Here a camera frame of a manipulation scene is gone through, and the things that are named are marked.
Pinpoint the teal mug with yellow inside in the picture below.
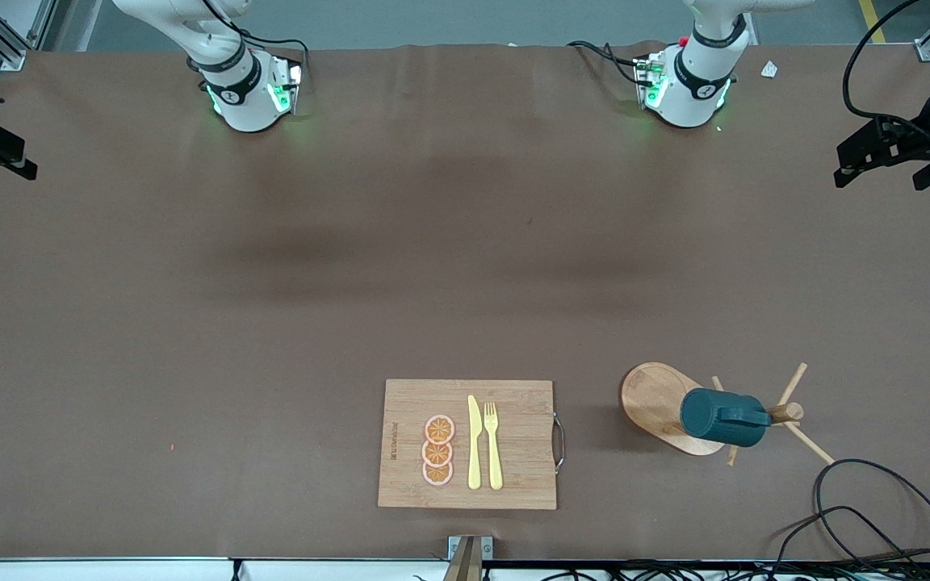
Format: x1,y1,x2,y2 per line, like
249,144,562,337
681,388,773,449

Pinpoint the wooden mug tree stand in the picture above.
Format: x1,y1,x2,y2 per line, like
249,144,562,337
620,362,836,467

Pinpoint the bamboo cutting board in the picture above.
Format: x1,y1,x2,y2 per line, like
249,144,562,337
377,379,567,511

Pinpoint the yellow plastic fork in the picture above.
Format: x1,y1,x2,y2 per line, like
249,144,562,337
484,401,505,491

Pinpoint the yellow plastic knife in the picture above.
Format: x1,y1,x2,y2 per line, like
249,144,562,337
467,395,483,491

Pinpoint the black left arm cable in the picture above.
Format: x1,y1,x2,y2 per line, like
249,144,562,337
843,0,930,146

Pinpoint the black left base cable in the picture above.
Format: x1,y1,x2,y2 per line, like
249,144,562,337
566,40,645,86

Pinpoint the looped black cable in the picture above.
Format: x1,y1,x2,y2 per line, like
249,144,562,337
768,458,930,570

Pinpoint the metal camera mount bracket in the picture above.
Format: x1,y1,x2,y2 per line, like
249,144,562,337
442,535,494,581

